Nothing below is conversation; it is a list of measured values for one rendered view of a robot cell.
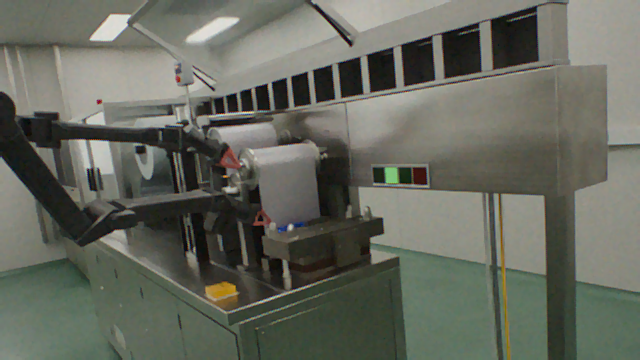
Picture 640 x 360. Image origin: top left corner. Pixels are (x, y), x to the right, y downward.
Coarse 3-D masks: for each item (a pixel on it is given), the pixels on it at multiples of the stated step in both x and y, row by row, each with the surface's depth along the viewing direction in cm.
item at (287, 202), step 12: (288, 180) 167; (300, 180) 170; (312, 180) 173; (264, 192) 162; (276, 192) 164; (288, 192) 167; (300, 192) 170; (312, 192) 173; (264, 204) 162; (276, 204) 165; (288, 204) 167; (300, 204) 170; (312, 204) 173; (264, 216) 162; (276, 216) 165; (288, 216) 168; (300, 216) 171; (312, 216) 174
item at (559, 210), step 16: (352, 192) 201; (560, 208) 127; (560, 224) 128; (560, 240) 129; (560, 256) 130; (560, 272) 131; (560, 288) 131; (560, 304) 132; (560, 320) 133; (560, 336) 134; (560, 352) 135; (576, 352) 137
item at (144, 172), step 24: (96, 120) 247; (120, 120) 231; (144, 120) 238; (168, 120) 245; (72, 144) 321; (96, 144) 258; (120, 144) 232; (96, 168) 270; (144, 168) 240; (168, 168) 247; (144, 192) 241; (168, 192) 248; (144, 240) 242
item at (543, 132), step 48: (384, 96) 150; (432, 96) 135; (480, 96) 123; (528, 96) 112; (576, 96) 112; (336, 144) 175; (384, 144) 155; (432, 144) 139; (480, 144) 125; (528, 144) 114; (576, 144) 113; (480, 192) 128; (528, 192) 117
